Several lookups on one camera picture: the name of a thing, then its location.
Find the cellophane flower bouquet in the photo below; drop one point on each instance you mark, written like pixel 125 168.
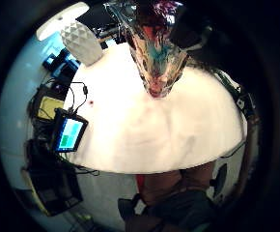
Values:
pixel 157 53

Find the black desk equipment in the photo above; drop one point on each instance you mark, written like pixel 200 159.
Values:
pixel 104 27

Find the white faceted vase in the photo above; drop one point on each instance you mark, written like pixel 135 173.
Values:
pixel 82 43

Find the small red petal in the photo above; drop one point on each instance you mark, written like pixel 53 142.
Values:
pixel 91 102

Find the long white lamp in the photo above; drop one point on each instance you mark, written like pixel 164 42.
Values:
pixel 61 20

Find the black office chair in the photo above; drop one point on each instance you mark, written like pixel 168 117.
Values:
pixel 220 179

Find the yellow padded box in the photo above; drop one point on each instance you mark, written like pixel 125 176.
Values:
pixel 51 106

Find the black tablet with lit screen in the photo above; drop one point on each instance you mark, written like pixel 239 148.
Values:
pixel 69 132

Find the black equipment case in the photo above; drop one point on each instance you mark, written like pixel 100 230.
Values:
pixel 54 183

